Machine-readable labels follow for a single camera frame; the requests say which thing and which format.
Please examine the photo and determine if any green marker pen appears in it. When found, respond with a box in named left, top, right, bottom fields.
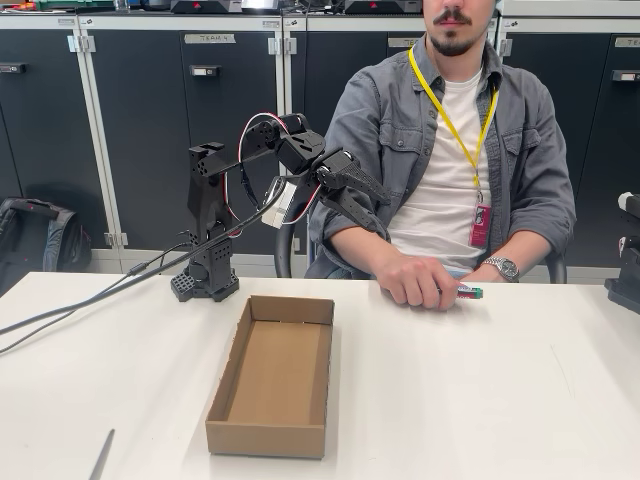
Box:
left=437, top=282, right=485, bottom=301

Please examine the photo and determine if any person's left forearm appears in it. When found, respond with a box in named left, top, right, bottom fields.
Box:
left=499, top=199, right=577, bottom=281

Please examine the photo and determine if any person's right forearm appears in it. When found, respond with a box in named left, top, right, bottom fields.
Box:
left=325, top=227, right=401, bottom=279

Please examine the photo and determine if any person's right hand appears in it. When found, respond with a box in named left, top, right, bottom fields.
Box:
left=377, top=252, right=464, bottom=312

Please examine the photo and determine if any person's left hand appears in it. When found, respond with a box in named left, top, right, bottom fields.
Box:
left=459, top=267, right=496, bottom=284

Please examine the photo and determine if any man in grey shirt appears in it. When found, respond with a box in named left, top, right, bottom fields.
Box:
left=303, top=0, right=577, bottom=282

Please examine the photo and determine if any pink id badge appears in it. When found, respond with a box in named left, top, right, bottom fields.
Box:
left=468, top=202, right=492, bottom=247

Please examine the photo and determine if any silver wristwatch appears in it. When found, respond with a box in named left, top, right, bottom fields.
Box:
left=483, top=255, right=521, bottom=284

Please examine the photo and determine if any black box with red triangle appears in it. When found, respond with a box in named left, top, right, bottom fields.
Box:
left=170, top=0, right=241, bottom=15
left=344, top=0, right=419, bottom=15

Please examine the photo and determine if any open cardboard box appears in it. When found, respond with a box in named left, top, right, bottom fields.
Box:
left=204, top=294, right=335, bottom=460

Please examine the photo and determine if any green board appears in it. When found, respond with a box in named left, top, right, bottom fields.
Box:
left=37, top=0, right=116, bottom=12

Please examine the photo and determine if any black backpack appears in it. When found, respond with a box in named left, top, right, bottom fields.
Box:
left=0, top=197, right=94, bottom=296

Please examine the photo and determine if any thin grey strip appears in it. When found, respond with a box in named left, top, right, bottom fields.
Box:
left=88, top=428, right=116, bottom=480

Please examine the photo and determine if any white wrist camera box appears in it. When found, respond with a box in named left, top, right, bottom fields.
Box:
left=259, top=182, right=299, bottom=230

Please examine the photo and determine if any yellow lanyard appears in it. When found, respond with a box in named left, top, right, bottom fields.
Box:
left=408, top=47, right=500, bottom=191

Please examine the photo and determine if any thick black camera cable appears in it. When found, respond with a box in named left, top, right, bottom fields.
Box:
left=0, top=174, right=286, bottom=336

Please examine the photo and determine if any thin black base cable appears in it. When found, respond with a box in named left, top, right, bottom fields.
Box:
left=0, top=241, right=196, bottom=355

